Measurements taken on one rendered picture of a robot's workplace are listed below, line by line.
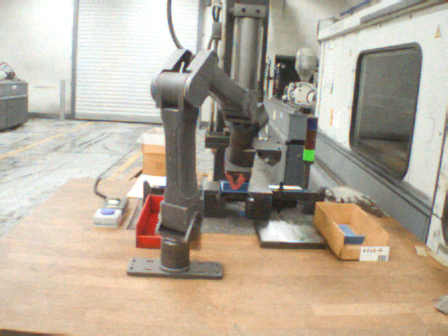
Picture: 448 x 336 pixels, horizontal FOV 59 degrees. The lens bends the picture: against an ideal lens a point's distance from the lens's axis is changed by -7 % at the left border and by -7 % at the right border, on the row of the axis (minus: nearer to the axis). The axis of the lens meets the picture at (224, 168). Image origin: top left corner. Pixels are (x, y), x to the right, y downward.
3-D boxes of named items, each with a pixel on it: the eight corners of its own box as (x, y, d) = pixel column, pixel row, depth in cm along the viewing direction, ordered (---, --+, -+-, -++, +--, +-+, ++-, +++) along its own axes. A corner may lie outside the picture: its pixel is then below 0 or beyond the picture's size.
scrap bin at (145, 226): (135, 247, 99) (135, 224, 98) (148, 213, 123) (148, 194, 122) (185, 250, 100) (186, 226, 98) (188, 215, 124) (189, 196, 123)
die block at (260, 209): (202, 217, 123) (203, 193, 122) (202, 207, 133) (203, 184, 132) (270, 220, 125) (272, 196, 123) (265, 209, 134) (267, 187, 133)
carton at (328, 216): (338, 263, 99) (343, 233, 97) (312, 227, 123) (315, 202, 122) (387, 263, 100) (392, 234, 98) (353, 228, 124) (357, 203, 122)
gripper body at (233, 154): (248, 154, 116) (252, 131, 112) (251, 177, 108) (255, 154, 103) (225, 152, 116) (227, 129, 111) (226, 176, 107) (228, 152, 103)
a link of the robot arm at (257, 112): (245, 124, 116) (240, 83, 110) (273, 127, 112) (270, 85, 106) (224, 143, 108) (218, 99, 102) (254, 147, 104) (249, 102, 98)
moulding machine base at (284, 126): (250, 133, 977) (253, 91, 956) (293, 136, 978) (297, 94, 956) (278, 206, 440) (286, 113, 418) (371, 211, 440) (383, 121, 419)
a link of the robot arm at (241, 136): (238, 134, 112) (241, 111, 108) (257, 141, 110) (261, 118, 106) (225, 146, 107) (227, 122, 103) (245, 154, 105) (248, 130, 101)
